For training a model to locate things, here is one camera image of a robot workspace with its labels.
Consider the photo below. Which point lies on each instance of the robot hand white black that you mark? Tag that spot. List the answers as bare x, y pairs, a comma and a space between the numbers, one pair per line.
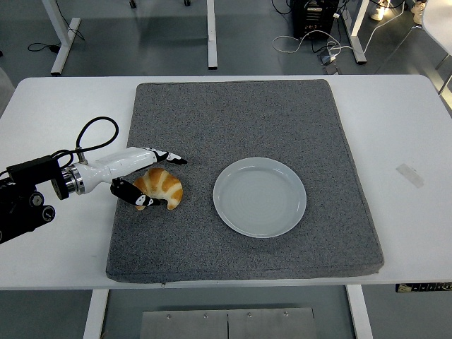
113, 164

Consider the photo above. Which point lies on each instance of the light grey round plate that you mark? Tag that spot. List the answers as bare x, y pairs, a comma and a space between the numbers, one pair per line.
259, 197

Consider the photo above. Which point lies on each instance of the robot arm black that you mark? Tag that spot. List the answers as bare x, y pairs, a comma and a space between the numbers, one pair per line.
21, 208

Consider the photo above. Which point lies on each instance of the black table control panel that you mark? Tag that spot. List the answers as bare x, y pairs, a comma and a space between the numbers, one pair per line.
423, 287

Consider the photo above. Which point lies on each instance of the person's white shoe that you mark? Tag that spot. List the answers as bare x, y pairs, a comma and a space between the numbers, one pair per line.
378, 12
418, 10

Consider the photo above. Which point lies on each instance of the white round table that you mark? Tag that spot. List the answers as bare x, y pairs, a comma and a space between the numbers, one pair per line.
439, 24

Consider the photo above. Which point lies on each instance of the grey metal plate with screws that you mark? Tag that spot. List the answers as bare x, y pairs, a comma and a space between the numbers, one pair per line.
183, 326

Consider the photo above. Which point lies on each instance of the grey square mat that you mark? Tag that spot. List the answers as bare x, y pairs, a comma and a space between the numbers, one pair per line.
229, 123

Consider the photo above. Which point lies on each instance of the grey power adapter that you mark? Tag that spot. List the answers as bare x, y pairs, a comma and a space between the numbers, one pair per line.
325, 58

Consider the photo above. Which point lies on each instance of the white straight table leg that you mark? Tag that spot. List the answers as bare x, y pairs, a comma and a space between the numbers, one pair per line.
211, 35

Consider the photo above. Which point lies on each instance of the clear tape strip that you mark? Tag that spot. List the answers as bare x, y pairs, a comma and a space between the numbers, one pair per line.
409, 175

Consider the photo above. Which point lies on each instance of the black electronics box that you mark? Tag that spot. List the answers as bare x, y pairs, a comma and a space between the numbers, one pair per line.
314, 17

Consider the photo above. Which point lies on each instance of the croissant bread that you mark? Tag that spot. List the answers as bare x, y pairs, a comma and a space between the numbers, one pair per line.
166, 187

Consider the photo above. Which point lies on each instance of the white table leg with foot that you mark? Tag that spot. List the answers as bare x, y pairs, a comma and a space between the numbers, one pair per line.
356, 49

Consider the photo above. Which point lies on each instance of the white slanted table leg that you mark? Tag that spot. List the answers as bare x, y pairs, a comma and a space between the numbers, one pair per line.
65, 46

